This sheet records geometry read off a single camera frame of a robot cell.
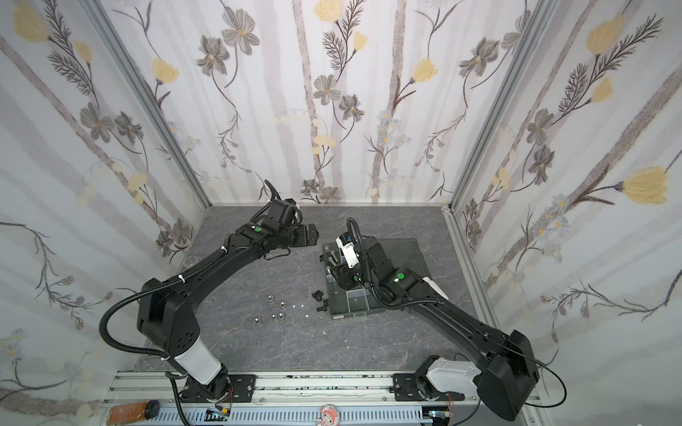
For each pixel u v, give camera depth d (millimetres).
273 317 875
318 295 927
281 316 878
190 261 506
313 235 770
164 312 478
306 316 882
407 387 734
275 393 735
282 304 901
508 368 388
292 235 728
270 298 907
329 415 675
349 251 674
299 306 906
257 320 860
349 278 666
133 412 674
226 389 715
